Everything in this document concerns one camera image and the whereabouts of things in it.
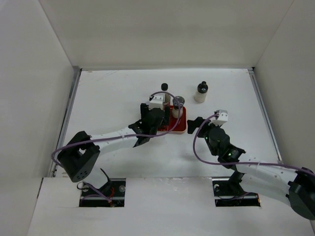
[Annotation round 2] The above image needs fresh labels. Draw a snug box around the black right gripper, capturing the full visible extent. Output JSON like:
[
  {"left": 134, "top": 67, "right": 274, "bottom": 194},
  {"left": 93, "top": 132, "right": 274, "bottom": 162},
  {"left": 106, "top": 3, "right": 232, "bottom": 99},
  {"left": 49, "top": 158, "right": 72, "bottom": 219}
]
[{"left": 188, "top": 117, "right": 222, "bottom": 156}]

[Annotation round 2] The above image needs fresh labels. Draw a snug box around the clear top salt grinder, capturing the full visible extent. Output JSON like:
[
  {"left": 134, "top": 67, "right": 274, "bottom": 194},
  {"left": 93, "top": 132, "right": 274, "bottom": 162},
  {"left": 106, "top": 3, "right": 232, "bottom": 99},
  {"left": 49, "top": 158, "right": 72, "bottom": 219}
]
[{"left": 172, "top": 96, "right": 185, "bottom": 118}]

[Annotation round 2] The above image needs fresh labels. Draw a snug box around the soy sauce bottle black cap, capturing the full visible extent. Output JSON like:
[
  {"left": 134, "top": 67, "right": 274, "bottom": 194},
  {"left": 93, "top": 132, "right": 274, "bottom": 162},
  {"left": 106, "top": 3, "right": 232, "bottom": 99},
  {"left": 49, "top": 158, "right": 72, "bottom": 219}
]
[{"left": 159, "top": 83, "right": 172, "bottom": 109}]

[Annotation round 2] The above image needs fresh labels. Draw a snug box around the black top sugar shaker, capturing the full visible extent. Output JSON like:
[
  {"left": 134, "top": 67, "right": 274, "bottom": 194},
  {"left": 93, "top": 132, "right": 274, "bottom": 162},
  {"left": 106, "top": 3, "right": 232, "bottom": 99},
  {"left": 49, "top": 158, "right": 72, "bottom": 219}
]
[{"left": 194, "top": 81, "right": 209, "bottom": 103}]

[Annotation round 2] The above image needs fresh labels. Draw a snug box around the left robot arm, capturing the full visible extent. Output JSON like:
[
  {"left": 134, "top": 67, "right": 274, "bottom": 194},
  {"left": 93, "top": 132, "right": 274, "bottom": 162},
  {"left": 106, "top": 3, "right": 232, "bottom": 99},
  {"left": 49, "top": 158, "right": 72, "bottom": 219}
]
[{"left": 57, "top": 107, "right": 170, "bottom": 196}]

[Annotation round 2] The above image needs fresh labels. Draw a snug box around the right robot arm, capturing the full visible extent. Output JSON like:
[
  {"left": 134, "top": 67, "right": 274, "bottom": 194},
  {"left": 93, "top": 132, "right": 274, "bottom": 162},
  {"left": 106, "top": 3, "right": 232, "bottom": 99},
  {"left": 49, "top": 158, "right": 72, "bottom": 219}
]
[{"left": 187, "top": 114, "right": 315, "bottom": 221}]

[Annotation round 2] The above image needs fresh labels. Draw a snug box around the red rectangular tray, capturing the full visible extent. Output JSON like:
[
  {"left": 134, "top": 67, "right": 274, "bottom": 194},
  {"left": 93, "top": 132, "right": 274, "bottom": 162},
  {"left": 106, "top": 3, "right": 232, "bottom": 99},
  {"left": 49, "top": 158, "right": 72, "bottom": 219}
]
[{"left": 158, "top": 105, "right": 187, "bottom": 134}]

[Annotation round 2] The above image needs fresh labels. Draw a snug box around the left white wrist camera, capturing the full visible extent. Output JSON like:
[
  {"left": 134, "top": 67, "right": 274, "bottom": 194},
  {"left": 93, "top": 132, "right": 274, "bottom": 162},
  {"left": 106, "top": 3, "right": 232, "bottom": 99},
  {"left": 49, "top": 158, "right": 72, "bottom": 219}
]
[{"left": 149, "top": 93, "right": 164, "bottom": 110}]

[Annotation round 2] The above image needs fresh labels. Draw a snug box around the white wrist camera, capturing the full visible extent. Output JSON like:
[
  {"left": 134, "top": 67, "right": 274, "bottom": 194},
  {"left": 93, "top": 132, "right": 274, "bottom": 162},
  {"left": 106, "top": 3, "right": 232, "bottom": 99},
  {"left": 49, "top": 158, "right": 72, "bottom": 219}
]
[
  {"left": 149, "top": 93, "right": 164, "bottom": 110},
  {"left": 212, "top": 110, "right": 228, "bottom": 126}
]

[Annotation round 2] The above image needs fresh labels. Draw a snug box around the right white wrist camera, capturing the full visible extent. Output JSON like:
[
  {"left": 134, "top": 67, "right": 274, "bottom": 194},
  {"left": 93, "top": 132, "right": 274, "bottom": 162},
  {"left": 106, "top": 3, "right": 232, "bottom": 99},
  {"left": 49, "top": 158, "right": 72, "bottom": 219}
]
[{"left": 212, "top": 110, "right": 228, "bottom": 126}]

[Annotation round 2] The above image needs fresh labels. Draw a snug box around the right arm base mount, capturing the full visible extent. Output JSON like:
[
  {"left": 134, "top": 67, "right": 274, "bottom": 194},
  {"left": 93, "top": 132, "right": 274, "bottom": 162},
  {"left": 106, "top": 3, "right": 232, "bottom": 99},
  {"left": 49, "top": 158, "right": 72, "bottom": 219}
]
[{"left": 212, "top": 172, "right": 260, "bottom": 207}]

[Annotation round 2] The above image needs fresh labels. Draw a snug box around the right aluminium frame rail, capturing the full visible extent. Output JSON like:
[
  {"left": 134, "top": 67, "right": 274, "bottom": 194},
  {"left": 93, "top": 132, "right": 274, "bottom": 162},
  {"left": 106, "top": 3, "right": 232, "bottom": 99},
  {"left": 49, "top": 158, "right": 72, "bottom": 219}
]
[{"left": 248, "top": 67, "right": 283, "bottom": 164}]

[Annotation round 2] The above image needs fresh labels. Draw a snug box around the aluminium frame rail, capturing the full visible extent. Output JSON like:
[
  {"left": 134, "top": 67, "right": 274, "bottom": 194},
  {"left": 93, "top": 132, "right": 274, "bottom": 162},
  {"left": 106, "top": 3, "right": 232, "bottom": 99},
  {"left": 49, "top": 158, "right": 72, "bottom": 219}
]
[
  {"left": 48, "top": 66, "right": 82, "bottom": 177},
  {"left": 248, "top": 67, "right": 283, "bottom": 164}
]

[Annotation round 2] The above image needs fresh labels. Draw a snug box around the left aluminium frame rail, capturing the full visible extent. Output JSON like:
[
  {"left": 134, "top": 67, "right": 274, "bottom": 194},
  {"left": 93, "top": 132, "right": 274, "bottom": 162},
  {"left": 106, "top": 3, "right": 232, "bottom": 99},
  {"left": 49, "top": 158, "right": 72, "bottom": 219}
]
[{"left": 48, "top": 66, "right": 82, "bottom": 177}]

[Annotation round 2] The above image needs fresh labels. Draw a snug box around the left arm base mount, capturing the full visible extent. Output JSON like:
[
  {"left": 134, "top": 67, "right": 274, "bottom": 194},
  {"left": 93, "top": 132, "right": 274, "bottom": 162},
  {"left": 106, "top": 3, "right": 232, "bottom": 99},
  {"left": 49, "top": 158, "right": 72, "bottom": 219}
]
[{"left": 77, "top": 168, "right": 126, "bottom": 207}]

